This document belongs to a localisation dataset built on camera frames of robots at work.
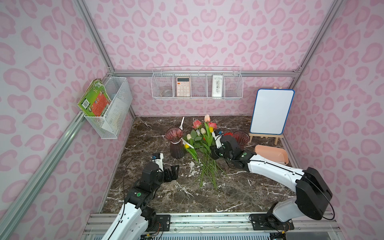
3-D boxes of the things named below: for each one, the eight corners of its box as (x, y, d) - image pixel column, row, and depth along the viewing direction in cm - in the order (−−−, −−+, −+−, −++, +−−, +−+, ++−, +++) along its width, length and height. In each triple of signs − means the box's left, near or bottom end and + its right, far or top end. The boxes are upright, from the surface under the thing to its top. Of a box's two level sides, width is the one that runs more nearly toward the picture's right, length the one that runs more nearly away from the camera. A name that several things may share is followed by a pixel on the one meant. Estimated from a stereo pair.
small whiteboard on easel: (248, 143, 105) (264, 107, 79) (243, 125, 116) (256, 87, 90) (278, 143, 105) (304, 106, 79) (270, 125, 116) (291, 87, 90)
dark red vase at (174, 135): (169, 159, 98) (164, 143, 84) (171, 143, 106) (167, 127, 92) (184, 159, 98) (182, 143, 84) (185, 143, 106) (183, 127, 92)
